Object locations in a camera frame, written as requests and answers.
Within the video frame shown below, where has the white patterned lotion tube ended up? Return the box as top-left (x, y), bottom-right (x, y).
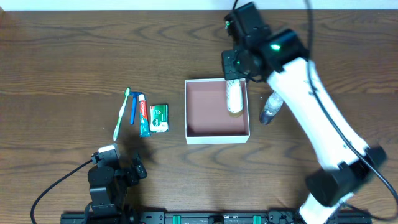
top-left (226, 79), bottom-right (244, 117)

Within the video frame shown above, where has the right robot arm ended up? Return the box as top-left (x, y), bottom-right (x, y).
top-left (221, 25), bottom-right (387, 223)

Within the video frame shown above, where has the white box pink interior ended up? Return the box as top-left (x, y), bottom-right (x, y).
top-left (185, 78), bottom-right (251, 145)

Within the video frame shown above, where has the green white toothbrush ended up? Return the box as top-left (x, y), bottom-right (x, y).
top-left (113, 87), bottom-right (131, 141)

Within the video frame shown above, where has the blue disposable razor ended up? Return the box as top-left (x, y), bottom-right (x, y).
top-left (129, 91), bottom-right (141, 125)

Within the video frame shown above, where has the black mounting rail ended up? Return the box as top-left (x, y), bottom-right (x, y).
top-left (60, 210), bottom-right (373, 224)

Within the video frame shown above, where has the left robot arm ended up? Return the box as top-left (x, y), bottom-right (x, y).
top-left (88, 152), bottom-right (147, 218)

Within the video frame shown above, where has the clear spray bottle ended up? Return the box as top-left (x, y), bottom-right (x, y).
top-left (259, 91), bottom-right (284, 125)

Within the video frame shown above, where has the Colgate toothpaste tube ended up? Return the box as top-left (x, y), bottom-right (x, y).
top-left (139, 93), bottom-right (150, 138)

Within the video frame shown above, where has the green Dettol soap pack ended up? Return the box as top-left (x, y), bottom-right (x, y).
top-left (150, 104), bottom-right (169, 133)

